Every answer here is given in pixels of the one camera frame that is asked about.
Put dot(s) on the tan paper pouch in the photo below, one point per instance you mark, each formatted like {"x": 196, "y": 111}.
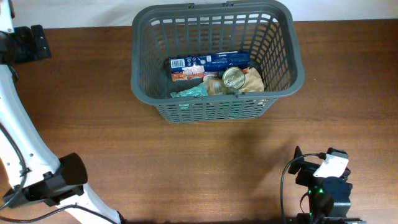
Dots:
{"x": 253, "y": 82}

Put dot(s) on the silver tin can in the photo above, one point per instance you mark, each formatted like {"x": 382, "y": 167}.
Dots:
{"x": 233, "y": 79}

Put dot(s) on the mint green wipes packet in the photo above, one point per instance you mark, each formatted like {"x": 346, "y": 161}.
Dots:
{"x": 197, "y": 91}

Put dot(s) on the grey plastic basket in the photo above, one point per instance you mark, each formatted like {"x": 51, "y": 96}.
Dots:
{"x": 263, "y": 29}

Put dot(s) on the blue cardboard box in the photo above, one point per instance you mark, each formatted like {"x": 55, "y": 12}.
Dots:
{"x": 197, "y": 67}

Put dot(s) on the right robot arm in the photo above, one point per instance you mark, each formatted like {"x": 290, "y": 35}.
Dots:
{"x": 328, "y": 202}

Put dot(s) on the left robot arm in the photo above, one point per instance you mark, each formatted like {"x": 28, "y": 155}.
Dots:
{"x": 35, "y": 173}

